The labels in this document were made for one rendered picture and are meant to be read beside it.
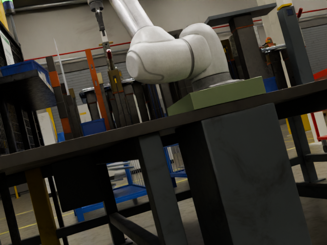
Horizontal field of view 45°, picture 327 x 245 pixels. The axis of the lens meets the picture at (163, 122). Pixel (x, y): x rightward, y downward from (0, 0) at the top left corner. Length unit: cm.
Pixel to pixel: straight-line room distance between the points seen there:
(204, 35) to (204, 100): 28
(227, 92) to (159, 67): 26
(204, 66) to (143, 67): 24
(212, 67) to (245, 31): 65
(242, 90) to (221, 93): 8
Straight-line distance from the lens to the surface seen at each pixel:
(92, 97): 224
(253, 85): 149
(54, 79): 215
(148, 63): 140
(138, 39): 148
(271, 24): 974
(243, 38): 211
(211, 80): 150
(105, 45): 218
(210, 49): 153
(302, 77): 219
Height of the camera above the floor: 62
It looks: 3 degrees up
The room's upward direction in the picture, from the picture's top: 14 degrees counter-clockwise
